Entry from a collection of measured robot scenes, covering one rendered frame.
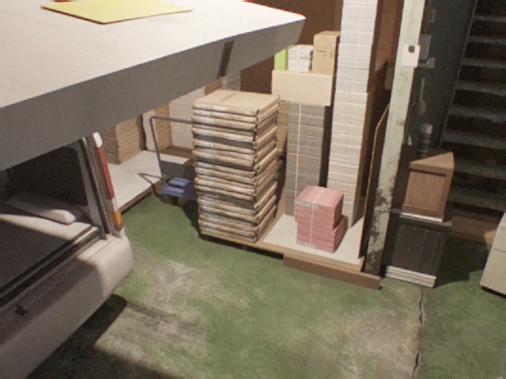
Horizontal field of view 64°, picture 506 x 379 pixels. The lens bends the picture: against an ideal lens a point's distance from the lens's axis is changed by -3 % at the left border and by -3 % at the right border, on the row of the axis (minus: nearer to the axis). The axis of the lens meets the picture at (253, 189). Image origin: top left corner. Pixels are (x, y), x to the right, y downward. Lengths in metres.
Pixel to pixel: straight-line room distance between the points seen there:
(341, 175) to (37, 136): 2.73
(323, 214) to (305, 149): 0.54
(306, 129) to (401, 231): 0.97
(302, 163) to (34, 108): 2.74
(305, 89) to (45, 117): 2.56
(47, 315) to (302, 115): 2.04
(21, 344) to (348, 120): 2.31
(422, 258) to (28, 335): 2.29
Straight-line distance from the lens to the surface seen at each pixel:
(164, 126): 4.77
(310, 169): 3.18
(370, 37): 2.85
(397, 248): 2.92
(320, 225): 2.94
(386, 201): 2.68
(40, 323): 2.11
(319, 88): 2.98
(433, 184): 2.70
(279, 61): 3.05
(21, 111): 0.55
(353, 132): 3.00
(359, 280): 2.91
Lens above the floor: 1.86
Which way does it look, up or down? 28 degrees down
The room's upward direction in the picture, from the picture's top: straight up
